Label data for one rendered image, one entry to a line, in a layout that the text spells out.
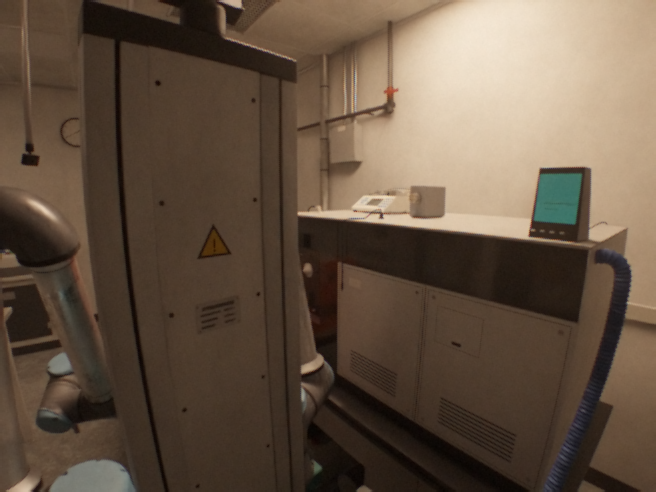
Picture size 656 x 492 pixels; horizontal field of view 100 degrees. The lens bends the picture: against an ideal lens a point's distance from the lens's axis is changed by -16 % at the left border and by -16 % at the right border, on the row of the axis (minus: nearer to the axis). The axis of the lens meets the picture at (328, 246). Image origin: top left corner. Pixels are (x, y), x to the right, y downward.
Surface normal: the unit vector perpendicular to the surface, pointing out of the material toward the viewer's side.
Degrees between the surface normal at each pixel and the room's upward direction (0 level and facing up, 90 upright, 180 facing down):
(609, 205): 90
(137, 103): 90
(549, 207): 80
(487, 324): 90
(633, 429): 90
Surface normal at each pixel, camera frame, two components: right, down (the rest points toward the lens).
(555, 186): -0.81, -0.07
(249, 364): 0.71, 0.11
